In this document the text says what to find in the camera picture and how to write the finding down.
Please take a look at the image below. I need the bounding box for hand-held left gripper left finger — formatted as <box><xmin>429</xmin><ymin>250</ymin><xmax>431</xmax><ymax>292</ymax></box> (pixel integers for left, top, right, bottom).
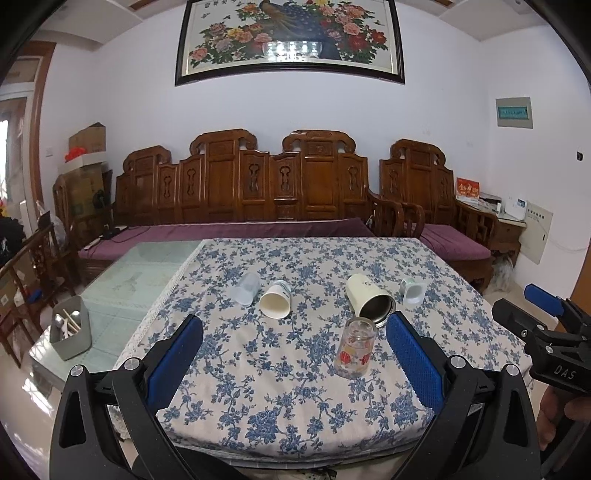
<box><xmin>50</xmin><ymin>315</ymin><xmax>204</xmax><ymax>480</ymax></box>

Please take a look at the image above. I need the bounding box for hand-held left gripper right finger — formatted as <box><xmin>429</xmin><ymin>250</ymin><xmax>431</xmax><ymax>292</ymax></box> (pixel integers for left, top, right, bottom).
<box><xmin>386</xmin><ymin>311</ymin><xmax>542</xmax><ymax>480</ymax></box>

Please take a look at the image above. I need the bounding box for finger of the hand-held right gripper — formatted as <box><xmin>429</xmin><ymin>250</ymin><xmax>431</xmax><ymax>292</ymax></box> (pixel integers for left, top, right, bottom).
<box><xmin>525</xmin><ymin>283</ymin><xmax>591</xmax><ymax>334</ymax></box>
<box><xmin>491</xmin><ymin>298</ymin><xmax>562</xmax><ymax>357</ymax></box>

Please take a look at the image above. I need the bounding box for glass cup with red flowers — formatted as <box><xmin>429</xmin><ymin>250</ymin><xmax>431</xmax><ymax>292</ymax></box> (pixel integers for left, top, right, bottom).
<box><xmin>336</xmin><ymin>318</ymin><xmax>376</xmax><ymax>380</ymax></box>

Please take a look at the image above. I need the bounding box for small white and green cup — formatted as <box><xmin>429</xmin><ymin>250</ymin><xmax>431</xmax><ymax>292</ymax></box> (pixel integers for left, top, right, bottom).
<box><xmin>399</xmin><ymin>278</ymin><xmax>424</xmax><ymax>306</ymax></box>

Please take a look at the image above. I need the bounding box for translucent plastic cup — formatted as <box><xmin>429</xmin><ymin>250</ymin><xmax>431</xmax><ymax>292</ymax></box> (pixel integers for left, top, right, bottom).
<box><xmin>231</xmin><ymin>272</ymin><xmax>260</xmax><ymax>307</ymax></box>

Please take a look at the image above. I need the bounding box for white paper cup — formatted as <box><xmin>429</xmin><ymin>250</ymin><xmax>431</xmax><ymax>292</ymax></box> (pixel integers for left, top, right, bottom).
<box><xmin>259</xmin><ymin>280</ymin><xmax>293</xmax><ymax>318</ymax></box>

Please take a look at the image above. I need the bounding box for person's right hand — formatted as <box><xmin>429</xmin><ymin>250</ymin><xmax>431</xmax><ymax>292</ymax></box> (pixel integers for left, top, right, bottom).
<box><xmin>536</xmin><ymin>388</ymin><xmax>584</xmax><ymax>451</ymax></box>

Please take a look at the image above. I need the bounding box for clear plastic bag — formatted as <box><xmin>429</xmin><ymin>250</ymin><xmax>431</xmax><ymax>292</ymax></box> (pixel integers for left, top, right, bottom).
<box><xmin>489</xmin><ymin>255</ymin><xmax>516</xmax><ymax>292</ymax></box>

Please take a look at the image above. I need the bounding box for wooden side table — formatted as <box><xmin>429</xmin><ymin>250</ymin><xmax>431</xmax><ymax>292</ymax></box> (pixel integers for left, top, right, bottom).
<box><xmin>455</xmin><ymin>196</ymin><xmax>527</xmax><ymax>267</ymax></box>

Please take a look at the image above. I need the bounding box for cream tumbler with steel inside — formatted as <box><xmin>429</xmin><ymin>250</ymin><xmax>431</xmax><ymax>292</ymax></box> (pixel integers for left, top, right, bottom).
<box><xmin>346</xmin><ymin>273</ymin><xmax>398</xmax><ymax>329</ymax></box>

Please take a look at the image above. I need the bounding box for white desk device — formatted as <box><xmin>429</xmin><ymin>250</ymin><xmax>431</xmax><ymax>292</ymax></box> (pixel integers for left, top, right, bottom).
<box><xmin>505</xmin><ymin>194</ymin><xmax>530</xmax><ymax>220</ymax></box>

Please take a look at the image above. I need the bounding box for purple armchair cushion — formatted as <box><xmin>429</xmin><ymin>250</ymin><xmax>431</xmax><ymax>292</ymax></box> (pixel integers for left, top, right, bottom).
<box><xmin>419</xmin><ymin>224</ymin><xmax>493</xmax><ymax>260</ymax></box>

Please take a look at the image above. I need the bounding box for grey plastic container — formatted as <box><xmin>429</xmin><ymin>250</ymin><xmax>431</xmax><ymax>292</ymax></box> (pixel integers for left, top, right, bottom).
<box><xmin>50</xmin><ymin>295</ymin><xmax>93</xmax><ymax>361</ymax></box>

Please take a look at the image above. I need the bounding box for blue floral tablecloth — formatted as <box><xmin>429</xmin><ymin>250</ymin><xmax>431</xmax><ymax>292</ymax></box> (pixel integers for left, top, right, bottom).
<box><xmin>108</xmin><ymin>237</ymin><xmax>532</xmax><ymax>460</ymax></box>

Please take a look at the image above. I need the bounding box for chopsticks bundle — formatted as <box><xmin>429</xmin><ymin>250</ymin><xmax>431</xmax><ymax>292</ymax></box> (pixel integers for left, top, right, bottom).
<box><xmin>55</xmin><ymin>308</ymin><xmax>85</xmax><ymax>335</ymax></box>

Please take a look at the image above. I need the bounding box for red gift box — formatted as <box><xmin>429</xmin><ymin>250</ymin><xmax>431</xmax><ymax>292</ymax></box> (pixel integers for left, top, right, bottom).
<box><xmin>456</xmin><ymin>178</ymin><xmax>482</xmax><ymax>206</ymax></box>

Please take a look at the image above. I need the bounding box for purple sofa cushion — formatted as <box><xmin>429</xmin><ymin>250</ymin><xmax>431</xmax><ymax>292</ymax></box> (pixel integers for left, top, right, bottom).
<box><xmin>78</xmin><ymin>218</ymin><xmax>378</xmax><ymax>262</ymax></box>

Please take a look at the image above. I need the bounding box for wooden side chair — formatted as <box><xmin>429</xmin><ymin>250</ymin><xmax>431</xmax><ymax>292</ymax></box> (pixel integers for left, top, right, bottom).
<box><xmin>0</xmin><ymin>220</ymin><xmax>78</xmax><ymax>370</ymax></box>

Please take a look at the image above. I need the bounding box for carved wooden armchair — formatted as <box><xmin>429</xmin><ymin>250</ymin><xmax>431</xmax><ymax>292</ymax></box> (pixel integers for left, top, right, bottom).
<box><xmin>379</xmin><ymin>139</ymin><xmax>498</xmax><ymax>294</ymax></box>

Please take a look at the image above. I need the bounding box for carved wooden sofa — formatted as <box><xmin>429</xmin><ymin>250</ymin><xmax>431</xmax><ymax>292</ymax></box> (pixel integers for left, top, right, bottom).
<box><xmin>69</xmin><ymin>128</ymin><xmax>405</xmax><ymax>287</ymax></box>

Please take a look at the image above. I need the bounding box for large cardboard box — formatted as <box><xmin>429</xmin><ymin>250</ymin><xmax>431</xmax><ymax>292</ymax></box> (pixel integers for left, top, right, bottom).
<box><xmin>58</xmin><ymin>164</ymin><xmax>112</xmax><ymax>219</ymax></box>

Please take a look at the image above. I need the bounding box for white box with red contents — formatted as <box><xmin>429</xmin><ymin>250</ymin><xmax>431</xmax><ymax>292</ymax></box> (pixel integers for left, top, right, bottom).
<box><xmin>65</xmin><ymin>147</ymin><xmax>110</xmax><ymax>169</ymax></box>

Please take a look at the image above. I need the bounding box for small cardboard box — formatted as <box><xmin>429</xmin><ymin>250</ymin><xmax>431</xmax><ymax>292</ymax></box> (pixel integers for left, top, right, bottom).
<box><xmin>68</xmin><ymin>122</ymin><xmax>108</xmax><ymax>158</ymax></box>

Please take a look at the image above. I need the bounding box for framed peacock flower painting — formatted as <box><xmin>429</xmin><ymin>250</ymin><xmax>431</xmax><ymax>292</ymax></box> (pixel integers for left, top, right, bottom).
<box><xmin>174</xmin><ymin>0</ymin><xmax>406</xmax><ymax>87</ymax></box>

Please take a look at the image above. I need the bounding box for white wall cabinet door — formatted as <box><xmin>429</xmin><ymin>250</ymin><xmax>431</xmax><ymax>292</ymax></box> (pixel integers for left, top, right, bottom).
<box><xmin>517</xmin><ymin>200</ymin><xmax>554</xmax><ymax>265</ymax></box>

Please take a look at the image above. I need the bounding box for wall electrical panel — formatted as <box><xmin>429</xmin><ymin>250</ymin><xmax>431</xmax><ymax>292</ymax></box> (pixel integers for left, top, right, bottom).
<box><xmin>496</xmin><ymin>96</ymin><xmax>533</xmax><ymax>130</ymax></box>

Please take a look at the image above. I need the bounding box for wooden door frame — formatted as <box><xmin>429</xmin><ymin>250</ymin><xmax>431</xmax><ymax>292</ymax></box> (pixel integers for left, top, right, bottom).
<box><xmin>27</xmin><ymin>41</ymin><xmax>57</xmax><ymax>209</ymax></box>

